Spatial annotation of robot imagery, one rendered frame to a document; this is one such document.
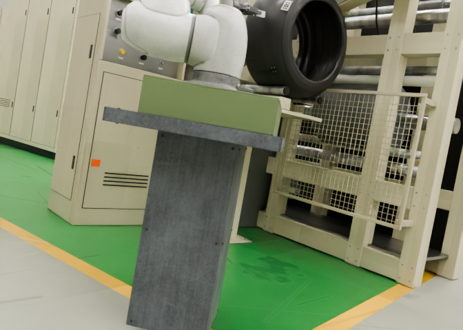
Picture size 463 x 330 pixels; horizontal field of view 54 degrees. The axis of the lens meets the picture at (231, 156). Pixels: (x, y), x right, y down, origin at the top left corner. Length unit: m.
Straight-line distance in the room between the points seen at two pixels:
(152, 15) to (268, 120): 0.48
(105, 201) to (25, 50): 3.86
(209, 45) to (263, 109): 0.30
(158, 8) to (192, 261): 0.76
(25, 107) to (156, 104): 4.79
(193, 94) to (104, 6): 1.42
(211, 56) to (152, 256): 0.63
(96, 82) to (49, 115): 3.06
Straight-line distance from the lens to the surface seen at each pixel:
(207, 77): 1.41
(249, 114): 1.23
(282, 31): 2.31
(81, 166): 2.54
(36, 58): 5.96
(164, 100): 1.28
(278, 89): 2.37
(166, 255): 1.41
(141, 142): 2.67
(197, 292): 1.42
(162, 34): 1.41
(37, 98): 5.81
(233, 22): 1.44
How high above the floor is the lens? 0.64
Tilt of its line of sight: 3 degrees down
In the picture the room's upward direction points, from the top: 10 degrees clockwise
